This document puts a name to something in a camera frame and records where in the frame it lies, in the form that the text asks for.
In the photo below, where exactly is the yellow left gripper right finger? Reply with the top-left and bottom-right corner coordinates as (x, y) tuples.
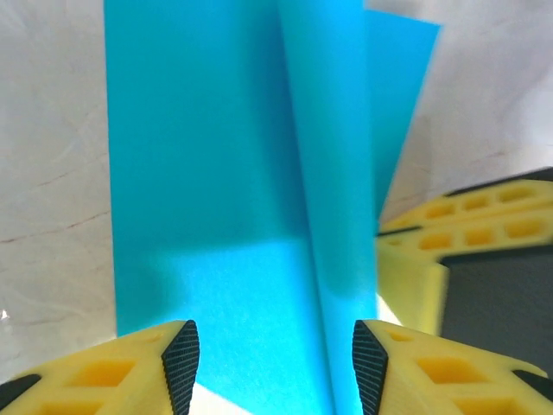
(352, 318), (553, 415)

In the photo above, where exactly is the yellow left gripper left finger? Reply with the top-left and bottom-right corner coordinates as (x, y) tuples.
(0, 319), (202, 415)

